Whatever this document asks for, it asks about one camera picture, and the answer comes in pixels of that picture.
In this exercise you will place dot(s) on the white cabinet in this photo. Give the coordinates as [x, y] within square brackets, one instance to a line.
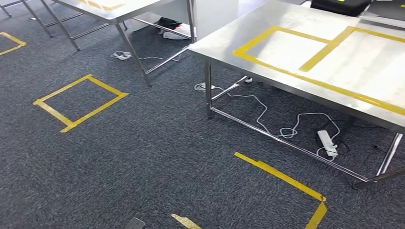
[215, 15]

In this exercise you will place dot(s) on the black zip case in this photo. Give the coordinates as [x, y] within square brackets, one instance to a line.
[341, 8]

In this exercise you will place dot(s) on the dark bag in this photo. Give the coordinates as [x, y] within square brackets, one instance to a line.
[169, 22]

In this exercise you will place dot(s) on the white power strip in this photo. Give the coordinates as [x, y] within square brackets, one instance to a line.
[327, 143]

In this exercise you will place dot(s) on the yellow floor tape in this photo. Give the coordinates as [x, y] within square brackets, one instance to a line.
[186, 222]
[52, 113]
[278, 176]
[15, 39]

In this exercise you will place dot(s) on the white plastic bag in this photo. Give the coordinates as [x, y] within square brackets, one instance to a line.
[177, 35]

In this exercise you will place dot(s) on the yellow tape on side table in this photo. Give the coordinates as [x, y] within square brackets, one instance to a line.
[102, 7]

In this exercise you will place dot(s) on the black robot foot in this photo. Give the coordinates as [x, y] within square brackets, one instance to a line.
[134, 223]

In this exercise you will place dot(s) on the steel workbench table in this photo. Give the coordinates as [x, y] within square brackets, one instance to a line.
[284, 19]

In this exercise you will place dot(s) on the steel side table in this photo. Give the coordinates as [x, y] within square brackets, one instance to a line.
[126, 9]

